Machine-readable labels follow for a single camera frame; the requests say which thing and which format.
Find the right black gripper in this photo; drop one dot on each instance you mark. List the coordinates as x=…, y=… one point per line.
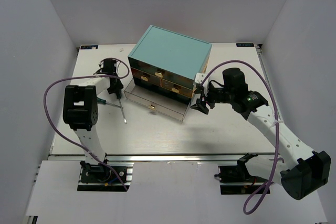
x=201, y=107

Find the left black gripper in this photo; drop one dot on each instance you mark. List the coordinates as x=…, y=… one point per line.
x=118, y=86

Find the large green-handled screwdriver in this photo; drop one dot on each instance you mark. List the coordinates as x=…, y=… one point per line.
x=122, y=110

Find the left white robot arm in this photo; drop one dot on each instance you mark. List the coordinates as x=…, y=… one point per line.
x=80, y=109

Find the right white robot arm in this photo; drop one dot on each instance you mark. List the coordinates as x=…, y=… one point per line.
x=300, y=171

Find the left blue corner label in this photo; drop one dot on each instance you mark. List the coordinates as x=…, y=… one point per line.
x=89, y=47

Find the blue corner label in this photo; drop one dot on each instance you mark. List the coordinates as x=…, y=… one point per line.
x=244, y=44
x=89, y=47

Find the teal drawer cabinet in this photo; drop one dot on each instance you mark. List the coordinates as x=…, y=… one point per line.
x=174, y=52

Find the right blue corner label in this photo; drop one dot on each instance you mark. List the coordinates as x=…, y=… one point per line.
x=244, y=44

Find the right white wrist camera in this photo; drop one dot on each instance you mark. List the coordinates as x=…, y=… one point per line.
x=199, y=78

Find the aluminium table edge rail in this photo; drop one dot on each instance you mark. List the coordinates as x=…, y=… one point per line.
x=161, y=158

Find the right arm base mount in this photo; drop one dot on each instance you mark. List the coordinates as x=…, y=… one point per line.
x=236, y=180

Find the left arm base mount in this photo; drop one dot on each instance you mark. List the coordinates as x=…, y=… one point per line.
x=100, y=178

